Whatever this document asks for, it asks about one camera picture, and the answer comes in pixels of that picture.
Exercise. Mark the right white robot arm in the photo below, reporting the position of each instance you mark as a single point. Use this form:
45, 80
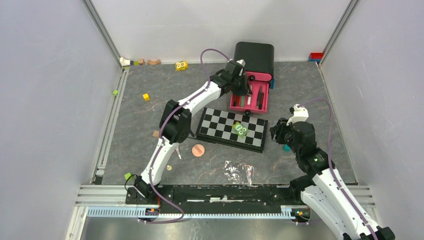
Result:
321, 187

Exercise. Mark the yellow toy block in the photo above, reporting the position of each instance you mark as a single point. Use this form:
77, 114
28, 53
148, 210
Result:
181, 66

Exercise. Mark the red lip gloss tube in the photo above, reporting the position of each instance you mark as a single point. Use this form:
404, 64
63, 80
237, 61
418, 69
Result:
261, 101

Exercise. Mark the brown wooden cube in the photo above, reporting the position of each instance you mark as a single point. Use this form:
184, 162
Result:
156, 134

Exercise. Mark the clear plastic wrapper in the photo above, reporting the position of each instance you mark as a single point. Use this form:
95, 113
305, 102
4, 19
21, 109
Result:
239, 173

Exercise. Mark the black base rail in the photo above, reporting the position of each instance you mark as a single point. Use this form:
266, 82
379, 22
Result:
219, 200

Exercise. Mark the beige white makeup pen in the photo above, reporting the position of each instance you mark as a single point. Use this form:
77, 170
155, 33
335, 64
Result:
249, 98

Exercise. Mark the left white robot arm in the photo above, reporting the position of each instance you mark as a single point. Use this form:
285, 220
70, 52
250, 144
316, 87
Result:
175, 123

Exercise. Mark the dark red pencil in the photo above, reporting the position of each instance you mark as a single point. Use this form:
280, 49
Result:
235, 101

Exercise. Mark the small green block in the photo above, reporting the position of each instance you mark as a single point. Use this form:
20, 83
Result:
128, 176

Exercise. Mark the green tube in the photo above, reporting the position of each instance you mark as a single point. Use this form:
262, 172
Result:
242, 101

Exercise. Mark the black drawer cabinet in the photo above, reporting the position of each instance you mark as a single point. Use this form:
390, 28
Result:
258, 57

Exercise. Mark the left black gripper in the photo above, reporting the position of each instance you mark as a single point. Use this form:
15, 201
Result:
244, 91

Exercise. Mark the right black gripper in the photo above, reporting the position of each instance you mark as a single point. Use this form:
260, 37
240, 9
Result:
277, 130

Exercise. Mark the green owl toy block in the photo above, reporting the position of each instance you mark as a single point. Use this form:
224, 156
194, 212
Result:
240, 129

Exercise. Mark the white toy block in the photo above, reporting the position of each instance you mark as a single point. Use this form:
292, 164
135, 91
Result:
124, 62

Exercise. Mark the black eyeliner pencil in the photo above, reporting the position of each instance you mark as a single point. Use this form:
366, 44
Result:
259, 98

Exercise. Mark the pink lip gloss wand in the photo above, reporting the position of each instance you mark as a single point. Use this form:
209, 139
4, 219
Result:
178, 153

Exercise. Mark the black white chessboard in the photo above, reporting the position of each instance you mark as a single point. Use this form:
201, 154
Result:
215, 126

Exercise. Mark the wooden arch block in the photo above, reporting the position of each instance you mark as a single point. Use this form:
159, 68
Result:
154, 62

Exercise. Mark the teal cube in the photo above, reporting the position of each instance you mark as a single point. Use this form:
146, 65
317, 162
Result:
286, 148

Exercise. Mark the round pink powder puff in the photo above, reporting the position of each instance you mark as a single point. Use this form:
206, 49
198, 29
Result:
198, 150

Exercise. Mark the red blue blocks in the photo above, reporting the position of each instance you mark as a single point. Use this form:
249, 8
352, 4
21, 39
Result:
315, 57

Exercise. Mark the small yellow cube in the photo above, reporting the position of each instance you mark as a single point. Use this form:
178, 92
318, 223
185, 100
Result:
146, 97

